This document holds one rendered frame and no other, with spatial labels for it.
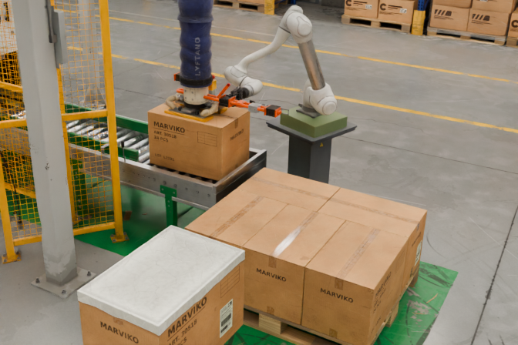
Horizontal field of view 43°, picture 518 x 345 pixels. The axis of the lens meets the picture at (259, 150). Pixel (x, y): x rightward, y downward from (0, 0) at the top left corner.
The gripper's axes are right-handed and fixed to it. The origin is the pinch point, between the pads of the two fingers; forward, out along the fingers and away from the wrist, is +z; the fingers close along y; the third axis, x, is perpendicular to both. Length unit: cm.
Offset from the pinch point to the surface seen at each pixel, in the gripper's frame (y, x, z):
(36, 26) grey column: -63, 59, 105
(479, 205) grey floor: 108, -150, -151
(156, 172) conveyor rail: 49, 37, 34
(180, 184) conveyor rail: 53, 17, 34
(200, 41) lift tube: -39.8, 18.1, 6.1
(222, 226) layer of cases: 53, -36, 66
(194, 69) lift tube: -20.7, 21.2, 9.1
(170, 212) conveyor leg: 78, 26, 34
